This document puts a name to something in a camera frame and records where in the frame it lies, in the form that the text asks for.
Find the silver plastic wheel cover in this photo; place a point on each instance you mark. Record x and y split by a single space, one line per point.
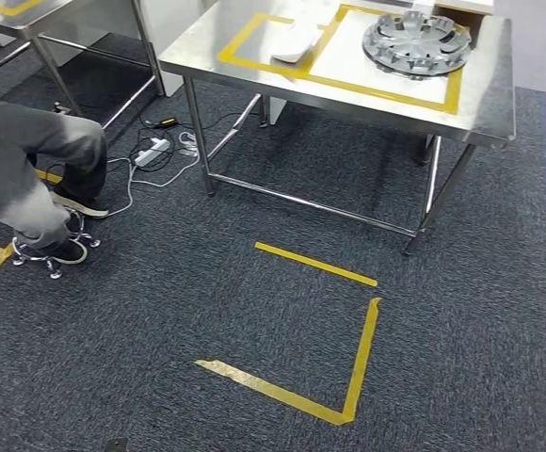
417 43

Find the white curved plastic part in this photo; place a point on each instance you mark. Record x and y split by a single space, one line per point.
297 43

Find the stainless steel workbench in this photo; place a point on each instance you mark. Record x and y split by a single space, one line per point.
485 93

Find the long yellow floor tape strip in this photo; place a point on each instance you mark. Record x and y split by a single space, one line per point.
315 264

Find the white power strip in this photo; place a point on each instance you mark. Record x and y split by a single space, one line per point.
152 152

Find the white partition panel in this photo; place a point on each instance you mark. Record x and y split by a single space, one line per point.
169 25

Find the chrome chair base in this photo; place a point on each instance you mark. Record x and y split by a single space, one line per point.
54 259

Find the short yellow floor tape strip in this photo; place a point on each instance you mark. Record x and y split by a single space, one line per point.
49 176

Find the person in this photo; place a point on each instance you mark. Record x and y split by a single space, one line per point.
23 168

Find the steel side table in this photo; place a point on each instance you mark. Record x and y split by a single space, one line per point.
42 25

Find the yellow side table tape marking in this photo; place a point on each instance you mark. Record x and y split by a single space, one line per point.
11 7

